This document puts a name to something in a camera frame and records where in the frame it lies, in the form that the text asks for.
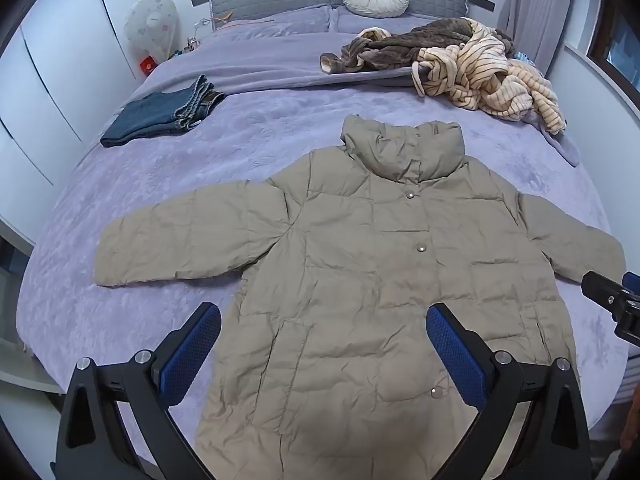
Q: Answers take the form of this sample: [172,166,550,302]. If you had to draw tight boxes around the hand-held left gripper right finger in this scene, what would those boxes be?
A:
[426,301,593,480]

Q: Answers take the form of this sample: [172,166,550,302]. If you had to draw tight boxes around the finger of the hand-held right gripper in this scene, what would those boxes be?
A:
[581,270,632,313]
[621,271,640,306]

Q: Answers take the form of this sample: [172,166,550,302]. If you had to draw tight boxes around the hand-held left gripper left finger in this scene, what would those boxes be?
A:
[52,301,222,480]

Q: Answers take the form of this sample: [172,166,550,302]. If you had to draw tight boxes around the beige puffer jacket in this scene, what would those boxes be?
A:
[94,114,628,480]

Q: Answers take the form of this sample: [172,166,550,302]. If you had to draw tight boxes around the purple bed cover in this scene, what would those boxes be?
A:
[12,4,632,480]

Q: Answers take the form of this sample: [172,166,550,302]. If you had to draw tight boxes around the dark framed window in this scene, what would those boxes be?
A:
[585,0,640,91]

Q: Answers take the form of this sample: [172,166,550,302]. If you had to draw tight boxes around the folded blue jeans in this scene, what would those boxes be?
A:
[100,74,227,148]

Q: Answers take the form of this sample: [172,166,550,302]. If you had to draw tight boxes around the cream striped fleece robe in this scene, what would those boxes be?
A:
[356,19,568,136]

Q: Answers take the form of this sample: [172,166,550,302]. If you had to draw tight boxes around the light grey curtain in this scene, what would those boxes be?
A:
[495,0,603,81]

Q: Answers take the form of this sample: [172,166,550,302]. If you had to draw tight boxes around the white wardrobe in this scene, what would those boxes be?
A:
[0,0,146,241]

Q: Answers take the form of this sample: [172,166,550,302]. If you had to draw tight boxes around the purple duvet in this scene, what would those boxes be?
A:
[145,4,583,168]

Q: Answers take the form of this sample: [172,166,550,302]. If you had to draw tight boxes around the brown fleece robe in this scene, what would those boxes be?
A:
[320,17,516,76]

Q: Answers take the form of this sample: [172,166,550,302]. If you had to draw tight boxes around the white covered floor fan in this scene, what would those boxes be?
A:
[124,0,180,68]

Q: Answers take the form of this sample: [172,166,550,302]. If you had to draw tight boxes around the purple pillow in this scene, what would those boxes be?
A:
[215,4,335,36]
[330,6,441,33]

